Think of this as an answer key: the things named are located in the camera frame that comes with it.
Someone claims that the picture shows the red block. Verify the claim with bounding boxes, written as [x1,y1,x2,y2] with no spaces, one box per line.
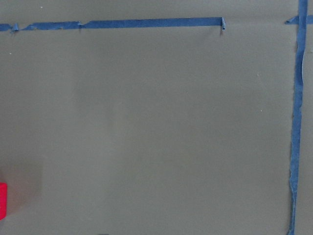
[0,182,7,220]

